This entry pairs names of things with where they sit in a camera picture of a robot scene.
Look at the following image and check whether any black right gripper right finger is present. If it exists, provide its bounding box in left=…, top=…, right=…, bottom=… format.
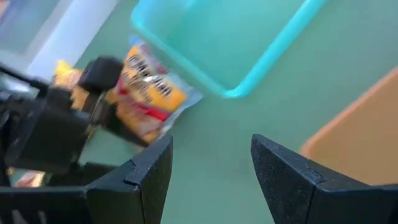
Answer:
left=250, top=133, right=374, bottom=224

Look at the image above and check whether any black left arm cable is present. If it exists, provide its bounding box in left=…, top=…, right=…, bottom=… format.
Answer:
left=0, top=63, right=49, bottom=94

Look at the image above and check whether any orange plastic bin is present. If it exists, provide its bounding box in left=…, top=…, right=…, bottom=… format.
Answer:
left=300, top=67, right=398, bottom=187

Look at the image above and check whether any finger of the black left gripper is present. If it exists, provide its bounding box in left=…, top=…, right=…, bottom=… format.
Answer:
left=82, top=91, right=150, bottom=147
left=76, top=55, right=125, bottom=94

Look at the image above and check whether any blue-edged Maruchan noodle pack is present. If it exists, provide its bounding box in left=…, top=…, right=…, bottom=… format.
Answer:
left=105, top=34, right=205, bottom=144

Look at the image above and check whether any yellow creamy chicken noodle pack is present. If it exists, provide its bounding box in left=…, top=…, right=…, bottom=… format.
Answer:
left=52, top=59, right=94, bottom=111

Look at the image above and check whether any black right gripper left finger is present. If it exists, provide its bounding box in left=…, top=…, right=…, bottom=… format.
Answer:
left=85, top=134, right=174, bottom=224

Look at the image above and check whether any teal plastic bin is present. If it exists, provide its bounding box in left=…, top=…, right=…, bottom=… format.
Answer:
left=130, top=0, right=327, bottom=100

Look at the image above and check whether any clear plastic bin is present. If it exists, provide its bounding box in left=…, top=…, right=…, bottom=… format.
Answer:
left=0, top=0, right=121, bottom=93

